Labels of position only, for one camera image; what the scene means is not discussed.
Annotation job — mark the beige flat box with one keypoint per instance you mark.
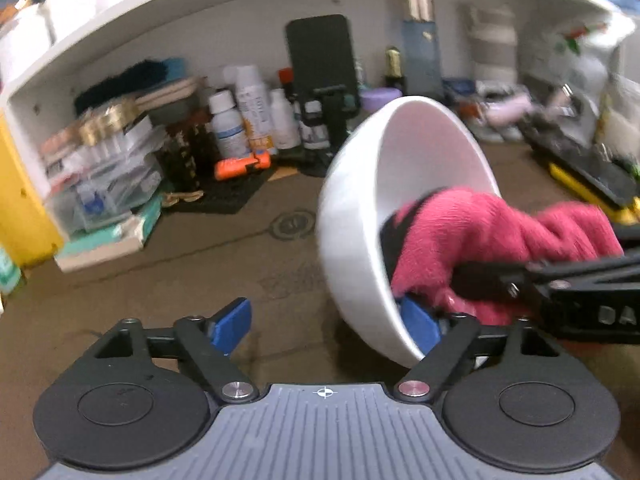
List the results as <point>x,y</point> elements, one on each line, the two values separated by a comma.
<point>170,92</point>

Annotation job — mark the stack of clear plastic boxes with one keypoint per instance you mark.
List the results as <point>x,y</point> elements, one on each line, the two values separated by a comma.
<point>105,180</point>

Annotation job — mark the blue sponge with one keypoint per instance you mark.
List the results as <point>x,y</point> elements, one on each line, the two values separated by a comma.
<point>176,67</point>

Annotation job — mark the white bottle with blue label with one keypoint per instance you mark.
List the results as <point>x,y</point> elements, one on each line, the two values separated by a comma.
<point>227,125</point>

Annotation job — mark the grey and white striped container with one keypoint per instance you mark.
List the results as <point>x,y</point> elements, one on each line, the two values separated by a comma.
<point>494,40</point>

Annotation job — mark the small black and white bottle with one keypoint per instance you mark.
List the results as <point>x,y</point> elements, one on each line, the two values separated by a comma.
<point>314,127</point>

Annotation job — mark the dark patterned box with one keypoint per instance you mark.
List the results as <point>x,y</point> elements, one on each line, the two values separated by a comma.
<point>187,155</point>

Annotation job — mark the purple lid container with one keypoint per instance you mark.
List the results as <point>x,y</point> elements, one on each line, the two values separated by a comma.
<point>380,99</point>

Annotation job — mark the gold lid tin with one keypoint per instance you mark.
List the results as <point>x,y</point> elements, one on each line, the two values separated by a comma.
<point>107,120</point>

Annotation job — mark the white printed plastic bag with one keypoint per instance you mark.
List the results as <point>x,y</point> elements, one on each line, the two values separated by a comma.
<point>575,55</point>

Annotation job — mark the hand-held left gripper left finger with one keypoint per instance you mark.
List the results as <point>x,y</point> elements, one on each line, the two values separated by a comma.
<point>232,321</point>

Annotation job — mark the white bowl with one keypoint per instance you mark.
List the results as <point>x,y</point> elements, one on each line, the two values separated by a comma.
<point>350,220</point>

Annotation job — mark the orange utility knife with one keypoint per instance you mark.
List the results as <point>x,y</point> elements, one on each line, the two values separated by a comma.
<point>240,166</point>

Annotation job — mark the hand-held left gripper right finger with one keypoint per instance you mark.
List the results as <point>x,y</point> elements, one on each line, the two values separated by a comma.
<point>418,321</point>

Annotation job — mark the black phone on stand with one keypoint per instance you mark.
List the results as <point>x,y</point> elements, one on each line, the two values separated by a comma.
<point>320,55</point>

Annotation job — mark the teal and white box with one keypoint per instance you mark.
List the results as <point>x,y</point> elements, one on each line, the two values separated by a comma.
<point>105,245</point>

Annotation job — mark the pink cloth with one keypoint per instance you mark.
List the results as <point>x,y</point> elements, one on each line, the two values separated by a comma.
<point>475,225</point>

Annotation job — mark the yellow box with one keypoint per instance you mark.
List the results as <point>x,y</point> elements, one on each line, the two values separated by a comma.
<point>22,200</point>

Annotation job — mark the white paper cup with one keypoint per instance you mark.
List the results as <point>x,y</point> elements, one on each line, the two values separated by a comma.
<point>85,5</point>

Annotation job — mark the black brush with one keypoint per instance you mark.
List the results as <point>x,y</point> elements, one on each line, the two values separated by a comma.
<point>120,82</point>

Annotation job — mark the blue perfume bottle silver cap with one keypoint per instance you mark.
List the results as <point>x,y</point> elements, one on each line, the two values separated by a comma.
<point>422,50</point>

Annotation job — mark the dark bottle with gold cap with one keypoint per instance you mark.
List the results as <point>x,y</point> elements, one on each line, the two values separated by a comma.
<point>395,67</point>

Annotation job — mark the black mat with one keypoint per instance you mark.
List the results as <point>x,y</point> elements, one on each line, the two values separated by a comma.
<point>225,195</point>

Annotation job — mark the yellow and black tool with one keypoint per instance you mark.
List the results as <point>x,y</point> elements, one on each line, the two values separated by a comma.
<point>585,170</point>

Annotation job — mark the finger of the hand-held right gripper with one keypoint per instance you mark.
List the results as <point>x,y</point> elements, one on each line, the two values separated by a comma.
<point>500,276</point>
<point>395,235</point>

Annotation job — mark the pink pouch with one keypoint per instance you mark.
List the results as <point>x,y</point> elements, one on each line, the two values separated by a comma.
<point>507,110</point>

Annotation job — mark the plain white bottle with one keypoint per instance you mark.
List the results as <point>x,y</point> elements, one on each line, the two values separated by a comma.
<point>284,120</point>

